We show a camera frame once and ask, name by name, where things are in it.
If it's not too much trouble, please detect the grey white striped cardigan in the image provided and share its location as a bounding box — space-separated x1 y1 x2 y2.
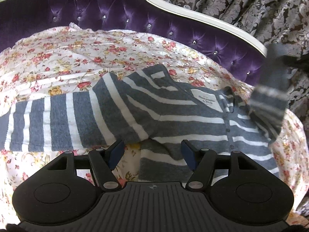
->
1 43 288 183

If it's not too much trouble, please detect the brown grey damask curtain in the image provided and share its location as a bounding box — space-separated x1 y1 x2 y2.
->
142 0 309 217

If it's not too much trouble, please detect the floral bed sheet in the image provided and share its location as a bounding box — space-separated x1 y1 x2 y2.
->
1 23 308 228

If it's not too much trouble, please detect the purple tufted white-framed headboard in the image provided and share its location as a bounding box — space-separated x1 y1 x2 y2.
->
1 0 266 85

